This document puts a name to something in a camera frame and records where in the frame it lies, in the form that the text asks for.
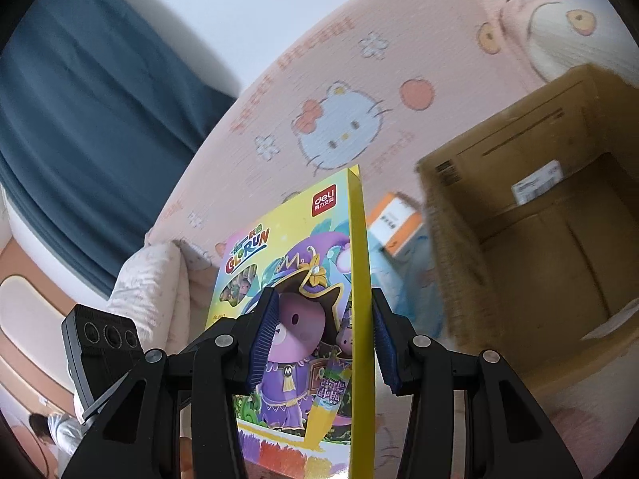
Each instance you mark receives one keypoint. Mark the pink panelled furniture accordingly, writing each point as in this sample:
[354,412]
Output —
[20,319]

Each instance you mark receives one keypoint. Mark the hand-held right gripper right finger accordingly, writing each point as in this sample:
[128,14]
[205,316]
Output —
[384,339]

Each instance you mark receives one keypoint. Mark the pink cartoon cat blanket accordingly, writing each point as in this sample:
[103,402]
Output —
[349,35]

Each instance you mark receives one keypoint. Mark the light blue tissue pack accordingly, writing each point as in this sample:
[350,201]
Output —
[402,279]

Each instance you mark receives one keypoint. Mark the blue curtain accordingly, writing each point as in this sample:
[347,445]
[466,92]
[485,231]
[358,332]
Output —
[100,110]

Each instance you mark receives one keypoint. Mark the white printed paper sheet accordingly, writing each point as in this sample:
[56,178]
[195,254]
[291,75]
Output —
[616,319]

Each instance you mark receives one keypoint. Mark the white shipping label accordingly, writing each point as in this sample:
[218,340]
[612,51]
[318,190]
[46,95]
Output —
[538,185]

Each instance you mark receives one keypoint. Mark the white folded blanket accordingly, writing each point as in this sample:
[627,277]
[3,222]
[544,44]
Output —
[150,289]

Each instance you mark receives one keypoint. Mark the yellow cartoon print box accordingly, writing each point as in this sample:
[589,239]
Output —
[299,239]

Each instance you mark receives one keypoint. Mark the orange white tissue pack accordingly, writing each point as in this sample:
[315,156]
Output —
[394,219]

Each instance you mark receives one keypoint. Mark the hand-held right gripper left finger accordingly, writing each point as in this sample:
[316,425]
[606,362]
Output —
[263,334]

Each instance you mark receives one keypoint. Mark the brown cardboard box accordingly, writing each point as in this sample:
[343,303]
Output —
[529,254]

